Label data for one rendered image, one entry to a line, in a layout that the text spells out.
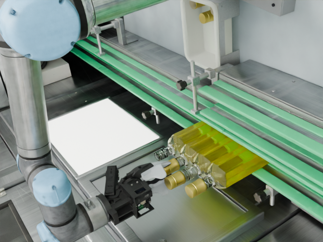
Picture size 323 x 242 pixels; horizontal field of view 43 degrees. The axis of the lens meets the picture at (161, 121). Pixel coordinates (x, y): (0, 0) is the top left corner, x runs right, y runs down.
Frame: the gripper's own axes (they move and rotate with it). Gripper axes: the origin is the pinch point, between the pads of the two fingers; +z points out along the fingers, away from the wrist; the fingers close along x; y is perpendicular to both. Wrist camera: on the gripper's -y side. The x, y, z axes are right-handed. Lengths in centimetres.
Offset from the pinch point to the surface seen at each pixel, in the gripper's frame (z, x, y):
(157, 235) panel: -9.1, -12.2, 7.9
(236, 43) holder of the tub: 39.4, 18.8, -15.5
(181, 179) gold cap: 0.2, 1.3, 7.2
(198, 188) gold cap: 1.0, 1.7, 12.9
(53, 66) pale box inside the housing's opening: 9, -12, -110
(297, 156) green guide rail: 22.9, 6.9, 23.7
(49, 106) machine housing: -4, -19, -87
